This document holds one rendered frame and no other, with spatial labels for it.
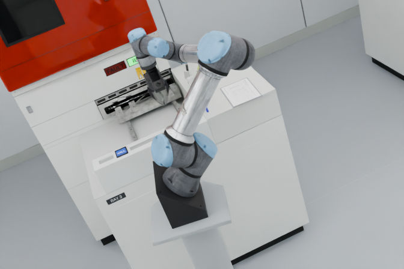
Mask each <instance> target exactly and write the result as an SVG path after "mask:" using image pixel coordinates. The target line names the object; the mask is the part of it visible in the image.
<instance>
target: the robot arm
mask: <svg viewBox="0 0 404 269"><path fill-rule="evenodd" d="M128 39H129V41H130V42H129V43H130V44H131V46H132V49H133V52H134V54H135V56H136V58H137V60H136V62H138V64H139V66H140V67H141V69H142V70H145V71H146V73H145V74H143V76H144V79H145V82H146V84H147V86H148V87H147V89H148V93H149V94H150V96H151V97H153V98H154V99H155V100H156V101H157V102H158V103H159V104H161V105H163V106H165V105H166V104H167V101H168V93H169V86H168V84H167V81H166V79H163V76H162V75H161V73H160V71H159V70H158V69H157V68H156V64H157V62H156V58H163V59H167V60H170V61H175V62H178V63H181V64H183V63H184V64H187V63H197V64H198V66H199V69H198V71H197V74H196V76H195V78H194V80H193V82H192V84H191V86H190V88H189V91H188V93H187V95H186V97H185V99H184V101H183V103H182V105H181V107H180V109H179V111H178V113H177V115H176V117H175V119H174V122H173V124H172V125H169V126H167V127H166V129H165V131H164V133H163V134H158V135H156V136H155V137H154V138H153V140H152V143H151V155H152V157H153V160H154V161H155V163H156V164H157V165H159V166H165V167H167V168H168V169H167V170H166V171H165V172H164V174H163V176H162V179H163V181H164V183H165V185H166V186H167V187H168V188H169V189H170V190H171V191H172V192H174V193H175V194H177V195H179V196H183V197H186V198H190V197H193V196H194V195H195V194H196V192H197V190H198V186H199V183H200V179H201V177H202V175H203V174H204V172H205V170H206V169H207V167H208V166H209V165H210V163H211V161H212V160H213V159H214V158H215V155H216V153H217V151H218V149H217V147H216V145H215V143H214V142H213V141H212V140H211V139H210V138H208V137H207V136H206V135H204V134H202V133H199V132H195V130H196V128H197V126H198V124H199V122H200V120H201V118H202V116H203V114H204V112H205V110H206V108H207V106H208V104H209V102H210V100H211V98H212V96H213V94H214V92H215V90H216V88H217V86H218V84H219V82H220V80H221V79H222V78H224V77H227V76H228V74H229V72H230V70H231V69H232V70H246V69H247V68H249V67H250V66H251V65H252V64H253V62H254V60H255V57H256V52H255V49H254V46H253V45H252V44H251V43H250V42H249V41H248V40H246V39H244V38H240V37H237V36H234V35H231V34H228V33H226V32H222V31H210V32H208V33H207V34H205V35H204V36H203V37H202V38H201V40H200V41H199V43H198V44H178V43H173V42H171V41H166V40H163V39H161V38H156V37H151V36H148V35H146V32H145V30H144V29H143V28H137V29H134V30H132V31H130V32H129V33H128ZM159 92H161V94H162V97H163V99H164V101H162V99H161V98H160V96H159V95H160V93H159ZM194 132H195V133H194Z"/></svg>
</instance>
